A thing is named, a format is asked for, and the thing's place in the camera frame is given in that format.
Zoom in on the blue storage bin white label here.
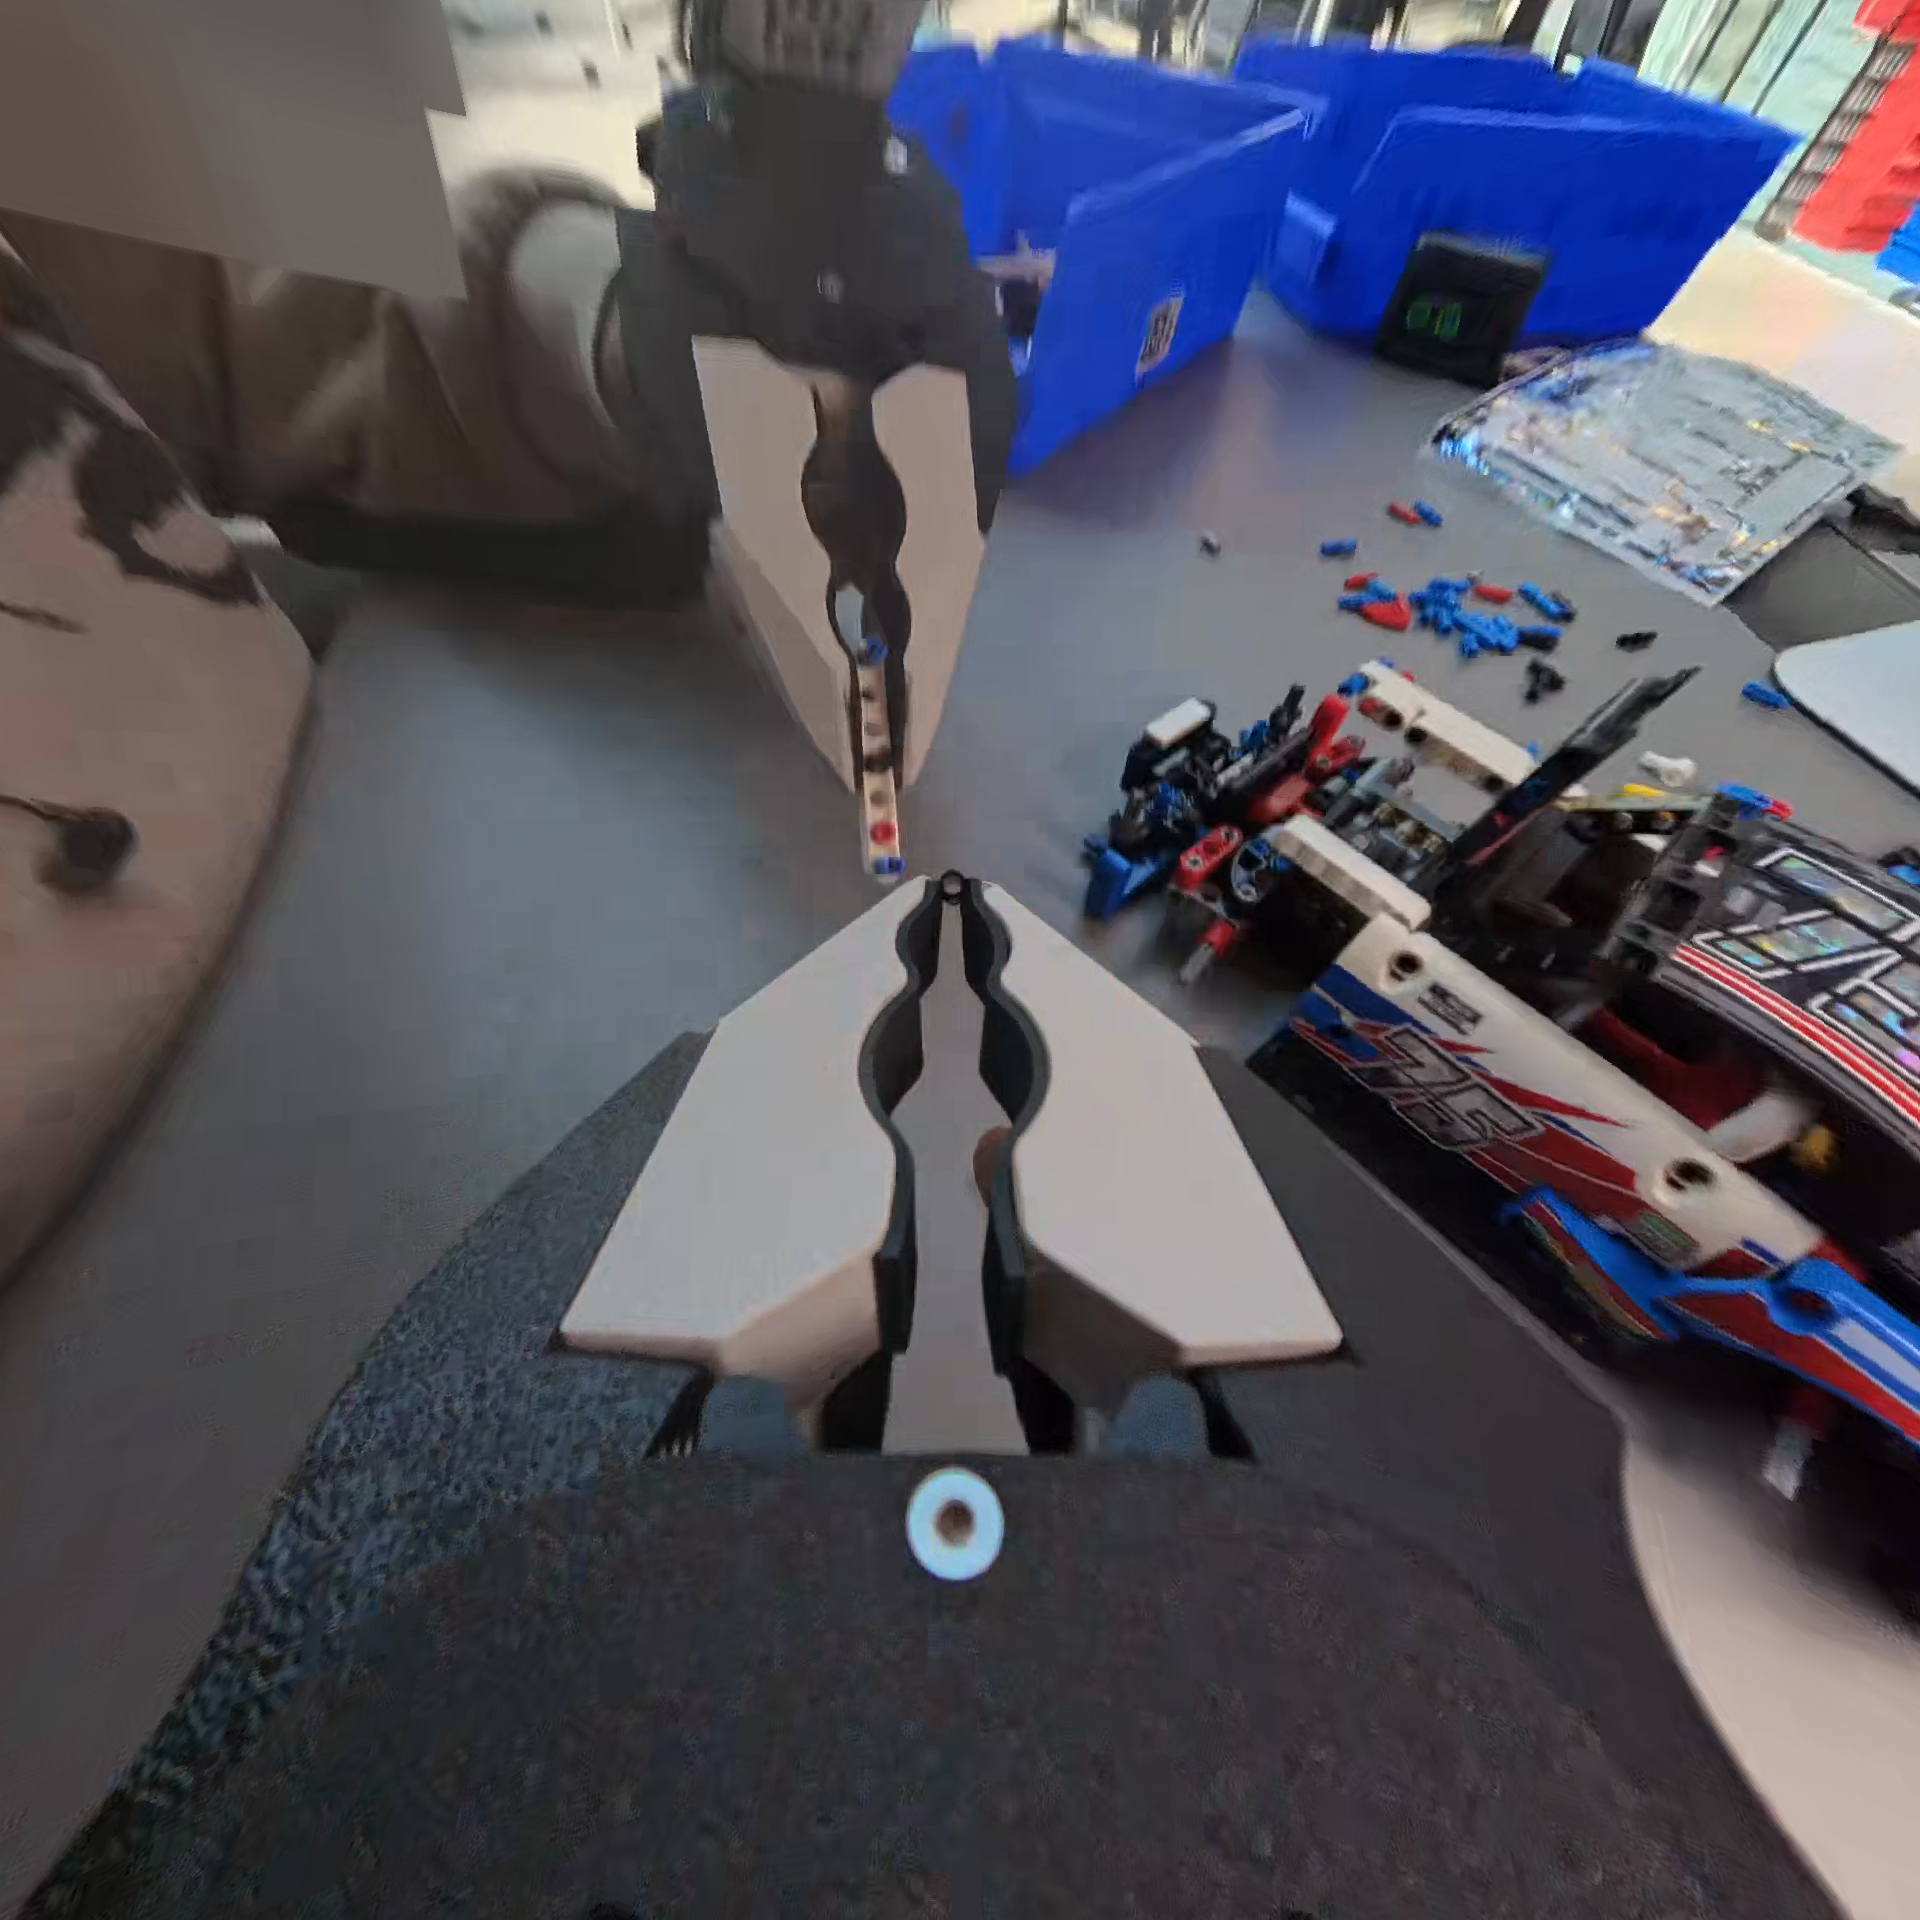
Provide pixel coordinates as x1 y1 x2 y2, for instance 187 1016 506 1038
884 37 1328 480

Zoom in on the pile of blue red pins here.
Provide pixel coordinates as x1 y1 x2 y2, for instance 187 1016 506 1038
1317 497 1580 663

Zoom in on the blue plastic storage bin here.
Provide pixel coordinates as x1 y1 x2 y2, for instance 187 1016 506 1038
1229 37 1802 349

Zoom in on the white rounded tray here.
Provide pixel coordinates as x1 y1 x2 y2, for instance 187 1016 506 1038
1774 621 1920 793

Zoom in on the black hoodie drawstring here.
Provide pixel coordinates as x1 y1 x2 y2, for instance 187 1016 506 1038
0 791 140 896

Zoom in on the shiny printed booklet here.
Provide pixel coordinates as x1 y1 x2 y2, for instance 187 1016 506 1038
1430 336 1899 606

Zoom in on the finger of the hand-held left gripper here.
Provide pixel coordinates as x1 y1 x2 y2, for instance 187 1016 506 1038
872 363 995 793
692 336 852 793

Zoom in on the brick-built toy race car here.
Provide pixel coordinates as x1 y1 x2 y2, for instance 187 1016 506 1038
1080 660 1920 1502

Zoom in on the grey desk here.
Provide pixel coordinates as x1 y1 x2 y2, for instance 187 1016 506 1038
0 286 1920 1920

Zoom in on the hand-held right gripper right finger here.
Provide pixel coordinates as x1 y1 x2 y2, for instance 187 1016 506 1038
964 879 1345 1444

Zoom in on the black device with green lights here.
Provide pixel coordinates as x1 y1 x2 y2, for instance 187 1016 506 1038
1380 231 1550 392

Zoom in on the red plastic crate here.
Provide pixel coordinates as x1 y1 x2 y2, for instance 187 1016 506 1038
1792 0 1920 256

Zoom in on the white brick beam with pins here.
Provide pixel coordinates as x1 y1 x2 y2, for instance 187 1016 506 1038
829 583 912 885

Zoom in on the person's left forearm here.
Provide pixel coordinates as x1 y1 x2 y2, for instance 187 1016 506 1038
225 165 707 518

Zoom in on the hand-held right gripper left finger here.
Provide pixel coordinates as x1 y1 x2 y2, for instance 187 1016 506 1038
561 877 947 1444

